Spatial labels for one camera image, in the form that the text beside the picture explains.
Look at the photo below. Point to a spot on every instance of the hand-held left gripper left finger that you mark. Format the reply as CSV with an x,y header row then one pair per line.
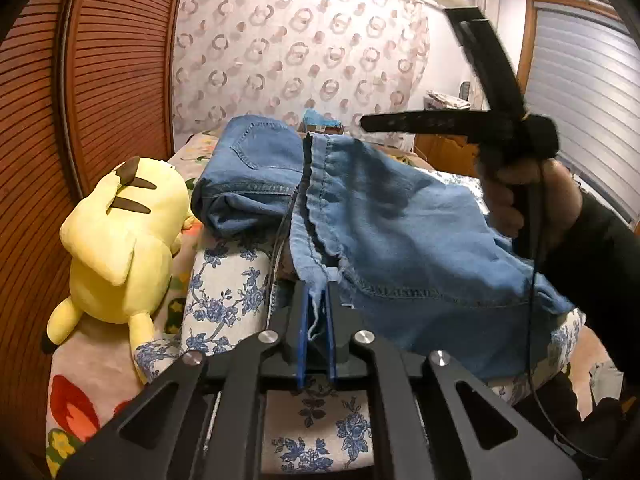
x,y
301,350

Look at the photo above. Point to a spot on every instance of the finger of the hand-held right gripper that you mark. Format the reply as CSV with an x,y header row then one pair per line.
x,y
425,123
492,70

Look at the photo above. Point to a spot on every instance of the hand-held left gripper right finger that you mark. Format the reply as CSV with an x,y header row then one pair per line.
x,y
331,355

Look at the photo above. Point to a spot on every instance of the light blue jeans pants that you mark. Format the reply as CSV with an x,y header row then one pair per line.
x,y
415,240

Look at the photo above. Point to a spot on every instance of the person's right forearm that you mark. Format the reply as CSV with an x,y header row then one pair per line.
x,y
595,270

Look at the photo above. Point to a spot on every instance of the person's right hand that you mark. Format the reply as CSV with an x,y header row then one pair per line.
x,y
562,200

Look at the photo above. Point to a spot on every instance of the cream tied curtain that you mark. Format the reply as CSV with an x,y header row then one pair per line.
x,y
486,5

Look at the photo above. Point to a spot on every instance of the teal bag on box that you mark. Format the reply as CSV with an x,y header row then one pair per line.
x,y
320,120

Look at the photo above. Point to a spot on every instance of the circle-patterned sheer curtain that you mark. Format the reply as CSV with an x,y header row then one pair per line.
x,y
300,45

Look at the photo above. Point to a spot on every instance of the folded blue jeans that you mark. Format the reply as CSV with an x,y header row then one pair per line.
x,y
250,175

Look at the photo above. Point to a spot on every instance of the yellow plush toy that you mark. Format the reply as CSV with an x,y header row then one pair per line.
x,y
125,240

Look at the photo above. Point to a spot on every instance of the colourful flower blanket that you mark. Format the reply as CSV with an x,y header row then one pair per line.
x,y
75,410

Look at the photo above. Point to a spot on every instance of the brown louvered wardrobe door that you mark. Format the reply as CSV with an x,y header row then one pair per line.
x,y
125,60
30,185

